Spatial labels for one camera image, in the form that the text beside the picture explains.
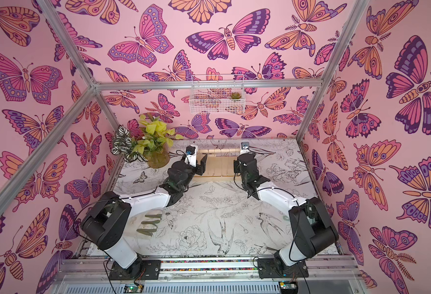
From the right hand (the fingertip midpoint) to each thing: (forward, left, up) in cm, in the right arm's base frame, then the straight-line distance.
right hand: (244, 154), depth 89 cm
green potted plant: (+4, +46, +3) cm, 46 cm away
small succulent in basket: (+26, +4, +16) cm, 30 cm away
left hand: (-2, +20, +3) cm, 20 cm away
